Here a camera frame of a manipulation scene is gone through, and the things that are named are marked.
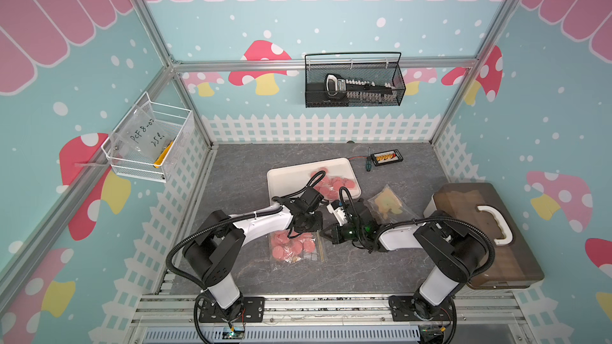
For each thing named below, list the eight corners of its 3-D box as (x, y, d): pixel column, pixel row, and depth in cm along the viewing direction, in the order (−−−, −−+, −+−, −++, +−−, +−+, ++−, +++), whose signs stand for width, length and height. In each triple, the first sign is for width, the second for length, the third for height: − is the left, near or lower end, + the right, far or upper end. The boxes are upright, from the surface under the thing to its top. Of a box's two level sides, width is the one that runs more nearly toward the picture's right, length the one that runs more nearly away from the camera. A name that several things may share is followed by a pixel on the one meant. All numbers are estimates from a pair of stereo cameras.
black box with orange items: (375, 166, 113) (376, 163, 111) (370, 156, 117) (370, 153, 116) (402, 161, 115) (404, 158, 113) (396, 151, 119) (397, 148, 118)
